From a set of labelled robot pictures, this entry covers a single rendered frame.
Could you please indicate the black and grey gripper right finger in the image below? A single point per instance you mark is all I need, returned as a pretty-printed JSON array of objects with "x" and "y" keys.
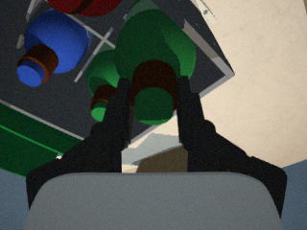
[{"x": 208, "y": 151}]

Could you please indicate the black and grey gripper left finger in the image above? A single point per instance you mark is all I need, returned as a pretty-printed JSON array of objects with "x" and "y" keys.
[{"x": 100, "y": 152}]

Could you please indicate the red bottle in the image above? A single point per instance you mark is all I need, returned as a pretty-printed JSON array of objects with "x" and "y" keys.
[{"x": 90, "y": 8}]

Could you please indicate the green crate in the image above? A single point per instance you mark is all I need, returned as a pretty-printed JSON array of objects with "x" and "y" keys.
[{"x": 35, "y": 145}]

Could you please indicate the grey bottle crate with dividers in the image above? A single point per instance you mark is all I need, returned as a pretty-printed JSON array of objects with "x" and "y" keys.
[{"x": 63, "y": 101}]

